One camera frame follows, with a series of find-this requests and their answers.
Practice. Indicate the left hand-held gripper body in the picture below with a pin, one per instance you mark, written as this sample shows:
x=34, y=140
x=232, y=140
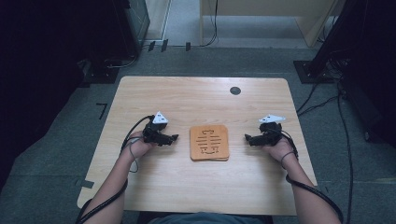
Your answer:
x=154, y=132

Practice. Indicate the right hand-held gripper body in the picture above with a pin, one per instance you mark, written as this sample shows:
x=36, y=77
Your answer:
x=271, y=133

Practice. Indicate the person's right hand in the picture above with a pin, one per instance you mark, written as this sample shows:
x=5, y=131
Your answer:
x=281, y=151

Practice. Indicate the person's left hand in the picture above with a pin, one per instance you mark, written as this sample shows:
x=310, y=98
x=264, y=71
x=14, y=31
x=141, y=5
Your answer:
x=138, y=146

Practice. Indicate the black round table grommet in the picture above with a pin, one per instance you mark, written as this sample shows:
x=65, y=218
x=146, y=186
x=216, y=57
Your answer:
x=235, y=90

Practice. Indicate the black angled floor tape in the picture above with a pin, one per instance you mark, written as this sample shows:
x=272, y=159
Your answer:
x=103, y=111

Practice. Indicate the person's blue shirt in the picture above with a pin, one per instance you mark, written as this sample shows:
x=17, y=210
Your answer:
x=205, y=218

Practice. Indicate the grey floor tape piece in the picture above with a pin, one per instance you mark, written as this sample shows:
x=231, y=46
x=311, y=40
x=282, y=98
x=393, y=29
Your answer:
x=85, y=183

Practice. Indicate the black floor tape strip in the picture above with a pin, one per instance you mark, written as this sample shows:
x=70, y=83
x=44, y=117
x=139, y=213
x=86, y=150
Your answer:
x=151, y=46
x=188, y=46
x=164, y=45

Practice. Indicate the black caster wheel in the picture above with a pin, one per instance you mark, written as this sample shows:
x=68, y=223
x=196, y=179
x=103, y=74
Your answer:
x=369, y=136

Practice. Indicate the dark glass cabinet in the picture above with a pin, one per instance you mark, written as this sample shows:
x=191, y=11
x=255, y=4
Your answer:
x=138, y=21

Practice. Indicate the beige panel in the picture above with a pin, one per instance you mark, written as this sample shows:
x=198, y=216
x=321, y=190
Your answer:
x=157, y=18

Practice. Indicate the black stand pole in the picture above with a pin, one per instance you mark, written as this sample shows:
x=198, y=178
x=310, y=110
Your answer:
x=339, y=31

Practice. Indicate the black stand base plate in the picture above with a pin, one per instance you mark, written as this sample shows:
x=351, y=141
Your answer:
x=306, y=73

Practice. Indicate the black floor base plate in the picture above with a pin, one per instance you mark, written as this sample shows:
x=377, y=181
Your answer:
x=104, y=76

